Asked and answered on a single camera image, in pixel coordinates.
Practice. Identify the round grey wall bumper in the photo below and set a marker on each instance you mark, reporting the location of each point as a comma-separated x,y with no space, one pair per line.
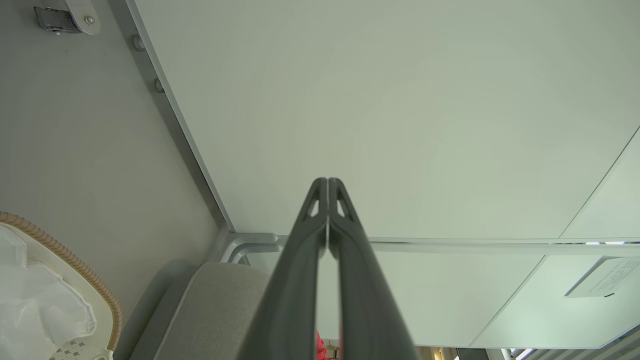
138,42
159,85

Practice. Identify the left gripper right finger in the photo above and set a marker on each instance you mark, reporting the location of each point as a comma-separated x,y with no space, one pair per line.
370,320

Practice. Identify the grey fabric sofa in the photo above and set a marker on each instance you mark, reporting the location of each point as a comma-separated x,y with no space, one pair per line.
215,310

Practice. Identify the white paper wall label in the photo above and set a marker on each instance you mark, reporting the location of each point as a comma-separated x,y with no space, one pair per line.
610,277

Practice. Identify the thin white cloth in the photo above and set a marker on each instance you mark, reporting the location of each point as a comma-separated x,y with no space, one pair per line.
35,305

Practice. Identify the white basket with woven rim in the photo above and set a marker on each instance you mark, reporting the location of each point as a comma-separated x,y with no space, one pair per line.
102,295

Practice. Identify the grey metal floor bracket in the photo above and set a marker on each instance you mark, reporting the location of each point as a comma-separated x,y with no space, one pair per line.
60,17

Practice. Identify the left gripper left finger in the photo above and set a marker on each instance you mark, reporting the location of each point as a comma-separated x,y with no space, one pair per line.
290,310

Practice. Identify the red jersey with white trim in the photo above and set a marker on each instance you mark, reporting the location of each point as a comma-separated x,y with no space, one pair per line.
320,350

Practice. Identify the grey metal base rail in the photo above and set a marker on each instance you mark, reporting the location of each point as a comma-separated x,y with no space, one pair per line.
169,105

